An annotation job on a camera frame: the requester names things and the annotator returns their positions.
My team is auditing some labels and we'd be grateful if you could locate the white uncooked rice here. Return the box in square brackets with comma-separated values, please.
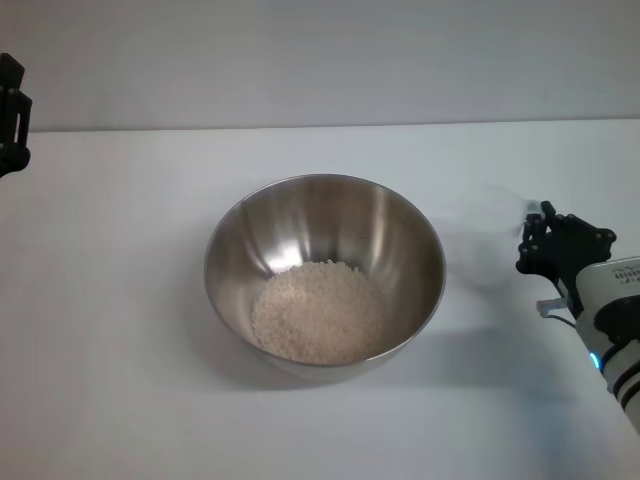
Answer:
[251, 260, 387, 365]

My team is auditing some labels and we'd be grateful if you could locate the stainless steel mixing bowl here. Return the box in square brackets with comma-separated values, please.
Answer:
[203, 173, 448, 385]

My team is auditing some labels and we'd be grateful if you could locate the clear plastic measuring cup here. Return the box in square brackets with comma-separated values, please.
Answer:
[447, 183, 544, 292]

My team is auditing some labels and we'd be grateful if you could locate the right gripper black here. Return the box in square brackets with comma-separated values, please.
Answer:
[516, 199, 618, 301]

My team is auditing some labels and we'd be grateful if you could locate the right wrist thin cable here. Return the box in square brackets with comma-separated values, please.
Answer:
[535, 296, 579, 327]

